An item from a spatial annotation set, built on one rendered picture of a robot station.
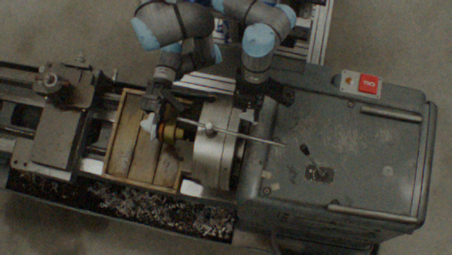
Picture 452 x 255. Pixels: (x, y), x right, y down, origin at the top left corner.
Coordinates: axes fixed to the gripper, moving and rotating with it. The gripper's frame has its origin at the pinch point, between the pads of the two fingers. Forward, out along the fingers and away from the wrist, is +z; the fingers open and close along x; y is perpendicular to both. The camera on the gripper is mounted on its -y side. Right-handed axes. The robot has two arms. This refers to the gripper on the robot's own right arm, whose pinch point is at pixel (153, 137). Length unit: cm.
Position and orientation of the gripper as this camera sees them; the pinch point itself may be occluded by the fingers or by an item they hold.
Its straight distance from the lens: 184.0
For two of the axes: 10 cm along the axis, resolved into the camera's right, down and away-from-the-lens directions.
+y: -9.8, -1.9, 1.1
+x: -0.6, -2.9, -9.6
